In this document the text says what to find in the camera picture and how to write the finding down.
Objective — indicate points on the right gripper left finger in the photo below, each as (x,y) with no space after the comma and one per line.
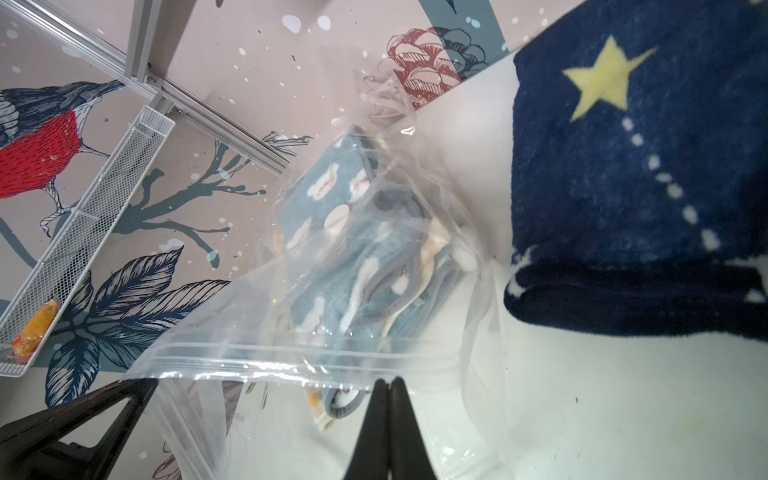
(370,459)

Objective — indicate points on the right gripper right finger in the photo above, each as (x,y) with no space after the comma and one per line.
(408,456)

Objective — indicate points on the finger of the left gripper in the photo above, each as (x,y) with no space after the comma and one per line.
(33,447)

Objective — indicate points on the clear plastic vacuum bag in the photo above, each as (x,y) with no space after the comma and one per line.
(231,400)

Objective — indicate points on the navy star blanket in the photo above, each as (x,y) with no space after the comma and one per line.
(639,170)

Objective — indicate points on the light blue bear blanket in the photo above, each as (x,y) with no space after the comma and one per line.
(382,272)

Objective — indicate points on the orange item in basket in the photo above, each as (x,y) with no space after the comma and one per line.
(28,341)

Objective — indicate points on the white mesh wall basket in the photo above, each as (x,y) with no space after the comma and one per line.
(70,254)

